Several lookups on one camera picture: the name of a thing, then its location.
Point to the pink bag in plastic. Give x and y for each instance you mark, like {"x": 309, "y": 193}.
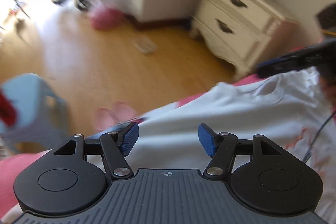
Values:
{"x": 107, "y": 14}

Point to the pink slippers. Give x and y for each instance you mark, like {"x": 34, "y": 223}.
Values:
{"x": 119, "y": 112}

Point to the cream two-drawer nightstand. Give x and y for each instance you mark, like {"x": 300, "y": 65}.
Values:
{"x": 243, "y": 32}

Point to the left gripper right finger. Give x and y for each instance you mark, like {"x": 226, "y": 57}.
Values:
{"x": 220, "y": 148}

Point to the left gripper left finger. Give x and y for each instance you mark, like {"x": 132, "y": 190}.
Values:
{"x": 115, "y": 147}

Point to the light blue plastic stool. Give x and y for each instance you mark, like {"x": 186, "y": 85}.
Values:
{"x": 42, "y": 116}

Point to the white sweatshirt orange bear outline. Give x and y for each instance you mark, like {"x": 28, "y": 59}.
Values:
{"x": 291, "y": 109}

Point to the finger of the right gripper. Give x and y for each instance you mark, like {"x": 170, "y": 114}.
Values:
{"x": 293, "y": 61}

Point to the pink floral bed blanket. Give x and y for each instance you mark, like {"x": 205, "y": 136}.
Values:
{"x": 12, "y": 166}

